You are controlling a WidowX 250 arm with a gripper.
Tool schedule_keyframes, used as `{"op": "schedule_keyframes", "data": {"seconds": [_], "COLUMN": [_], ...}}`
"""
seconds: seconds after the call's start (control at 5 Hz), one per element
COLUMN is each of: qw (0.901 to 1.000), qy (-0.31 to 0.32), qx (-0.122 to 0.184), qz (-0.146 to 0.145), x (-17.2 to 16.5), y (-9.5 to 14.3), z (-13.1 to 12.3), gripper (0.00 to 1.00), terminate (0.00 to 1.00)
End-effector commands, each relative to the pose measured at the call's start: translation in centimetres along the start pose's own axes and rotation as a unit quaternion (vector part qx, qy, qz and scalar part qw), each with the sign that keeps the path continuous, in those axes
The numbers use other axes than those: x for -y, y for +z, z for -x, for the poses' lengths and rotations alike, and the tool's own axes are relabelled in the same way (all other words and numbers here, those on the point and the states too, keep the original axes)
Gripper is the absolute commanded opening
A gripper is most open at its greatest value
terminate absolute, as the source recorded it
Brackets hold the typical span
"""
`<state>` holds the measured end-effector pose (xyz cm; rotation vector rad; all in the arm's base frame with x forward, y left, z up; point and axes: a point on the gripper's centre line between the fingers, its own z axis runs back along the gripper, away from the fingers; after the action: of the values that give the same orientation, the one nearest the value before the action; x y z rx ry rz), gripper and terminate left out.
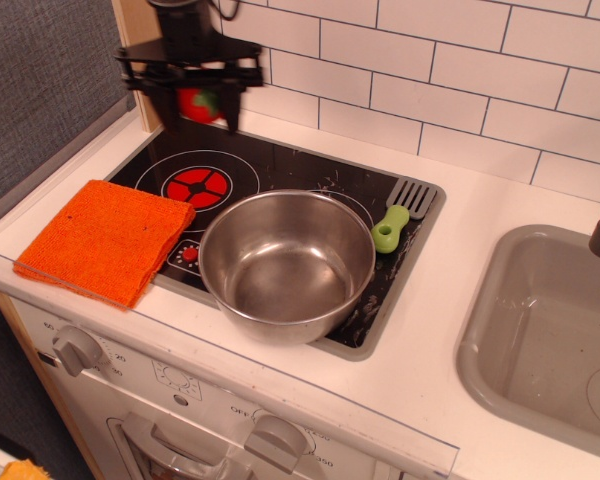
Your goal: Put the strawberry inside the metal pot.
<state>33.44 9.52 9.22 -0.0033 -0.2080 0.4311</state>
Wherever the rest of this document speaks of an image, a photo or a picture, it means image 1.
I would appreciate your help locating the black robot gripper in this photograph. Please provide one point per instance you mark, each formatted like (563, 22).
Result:
(190, 53)

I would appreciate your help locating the red toy strawberry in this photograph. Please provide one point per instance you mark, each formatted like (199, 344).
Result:
(199, 105)

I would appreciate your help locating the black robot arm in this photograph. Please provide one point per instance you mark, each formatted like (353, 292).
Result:
(180, 2)

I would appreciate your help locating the metal pot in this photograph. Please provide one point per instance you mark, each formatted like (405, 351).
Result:
(287, 267)

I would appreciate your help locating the black toy stovetop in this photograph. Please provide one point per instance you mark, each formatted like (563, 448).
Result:
(212, 169)

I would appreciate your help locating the orange folded cloth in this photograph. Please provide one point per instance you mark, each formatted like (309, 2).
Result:
(107, 243)

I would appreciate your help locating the grey left oven knob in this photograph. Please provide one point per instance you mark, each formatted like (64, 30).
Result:
(76, 350)

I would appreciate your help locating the grey oven knob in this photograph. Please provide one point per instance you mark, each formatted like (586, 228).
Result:
(277, 442)
(76, 350)

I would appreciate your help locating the white toy oven front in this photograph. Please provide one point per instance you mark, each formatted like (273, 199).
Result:
(97, 401)

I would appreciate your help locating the grey right oven knob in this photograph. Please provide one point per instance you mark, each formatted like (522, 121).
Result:
(277, 442)

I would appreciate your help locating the orange object on floor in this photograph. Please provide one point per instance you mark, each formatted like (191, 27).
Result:
(23, 470)

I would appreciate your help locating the grey plastic sink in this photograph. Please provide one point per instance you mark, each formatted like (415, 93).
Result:
(530, 353)

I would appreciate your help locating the green handled grey spatula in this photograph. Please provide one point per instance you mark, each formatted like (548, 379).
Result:
(397, 220)

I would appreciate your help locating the grey oven door handle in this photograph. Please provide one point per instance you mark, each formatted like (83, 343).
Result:
(182, 451)

